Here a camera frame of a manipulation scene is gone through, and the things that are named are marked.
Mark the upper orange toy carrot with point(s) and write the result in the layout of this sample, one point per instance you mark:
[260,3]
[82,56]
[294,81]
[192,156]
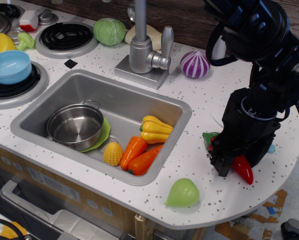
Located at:
[134,149]

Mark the red white toy piece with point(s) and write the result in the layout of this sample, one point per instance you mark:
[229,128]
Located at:
[29,21]

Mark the cream toy potato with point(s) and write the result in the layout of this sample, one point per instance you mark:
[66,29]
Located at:
[154,35]

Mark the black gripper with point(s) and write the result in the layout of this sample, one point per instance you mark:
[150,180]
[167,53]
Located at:
[242,134]

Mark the blue plastic bowl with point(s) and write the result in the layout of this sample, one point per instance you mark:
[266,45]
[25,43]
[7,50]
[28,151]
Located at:
[15,66]

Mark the red toy chili pepper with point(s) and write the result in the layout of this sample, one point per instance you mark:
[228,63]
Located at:
[240,163]

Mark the grey metal pole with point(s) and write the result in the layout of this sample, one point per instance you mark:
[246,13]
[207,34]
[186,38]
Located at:
[216,51]

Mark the grey stove knob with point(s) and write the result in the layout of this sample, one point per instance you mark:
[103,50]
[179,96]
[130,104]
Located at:
[46,18]

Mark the yellow toy bell pepper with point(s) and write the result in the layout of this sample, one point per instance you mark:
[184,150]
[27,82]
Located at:
[153,130]

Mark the front left stove burner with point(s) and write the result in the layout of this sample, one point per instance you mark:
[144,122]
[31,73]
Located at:
[18,94]

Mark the yellow toy corn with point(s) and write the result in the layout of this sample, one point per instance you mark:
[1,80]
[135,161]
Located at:
[113,154]

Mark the purple striped toy onion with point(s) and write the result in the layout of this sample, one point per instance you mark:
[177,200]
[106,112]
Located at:
[195,64]

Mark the silver toy faucet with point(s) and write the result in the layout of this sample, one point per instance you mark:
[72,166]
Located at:
[143,65]

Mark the green toy broccoli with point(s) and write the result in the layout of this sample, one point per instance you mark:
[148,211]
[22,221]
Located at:
[26,41]

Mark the steel sink basin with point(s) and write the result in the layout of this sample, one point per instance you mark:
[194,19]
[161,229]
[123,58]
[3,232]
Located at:
[123,105]

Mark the green toy pear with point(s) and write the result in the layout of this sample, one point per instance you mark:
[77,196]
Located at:
[183,193]

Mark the yellow toy banana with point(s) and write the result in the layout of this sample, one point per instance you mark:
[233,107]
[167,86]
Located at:
[6,43]

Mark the oven door handle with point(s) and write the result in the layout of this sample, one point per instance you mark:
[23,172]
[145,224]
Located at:
[68,225]

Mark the small steel pan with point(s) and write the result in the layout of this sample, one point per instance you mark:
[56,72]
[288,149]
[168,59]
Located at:
[77,126]

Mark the yellow object bottom left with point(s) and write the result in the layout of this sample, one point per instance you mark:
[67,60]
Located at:
[7,232]

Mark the white blue toy knife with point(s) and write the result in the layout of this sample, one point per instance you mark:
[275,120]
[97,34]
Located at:
[218,119]

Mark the lower orange toy carrot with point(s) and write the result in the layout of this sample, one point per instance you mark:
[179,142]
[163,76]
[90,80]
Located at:
[141,164]

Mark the back left stove burner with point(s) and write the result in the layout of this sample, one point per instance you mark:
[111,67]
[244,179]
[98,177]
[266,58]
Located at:
[13,12]

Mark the green plastic plate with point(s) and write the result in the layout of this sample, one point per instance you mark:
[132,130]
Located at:
[103,137]

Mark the green toy cabbage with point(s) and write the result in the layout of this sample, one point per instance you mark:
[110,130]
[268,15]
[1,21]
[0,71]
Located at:
[109,31]

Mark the orange toy carrot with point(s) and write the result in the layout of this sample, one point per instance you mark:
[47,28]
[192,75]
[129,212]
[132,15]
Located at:
[134,149]
[141,164]

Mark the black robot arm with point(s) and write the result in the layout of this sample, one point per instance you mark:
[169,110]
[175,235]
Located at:
[256,31]

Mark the black tape by burner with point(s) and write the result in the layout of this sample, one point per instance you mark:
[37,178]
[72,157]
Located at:
[70,63]

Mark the stove burner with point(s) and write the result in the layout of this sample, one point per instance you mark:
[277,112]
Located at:
[18,94]
[13,12]
[66,40]

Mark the back right stove burner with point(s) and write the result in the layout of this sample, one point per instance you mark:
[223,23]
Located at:
[66,40]

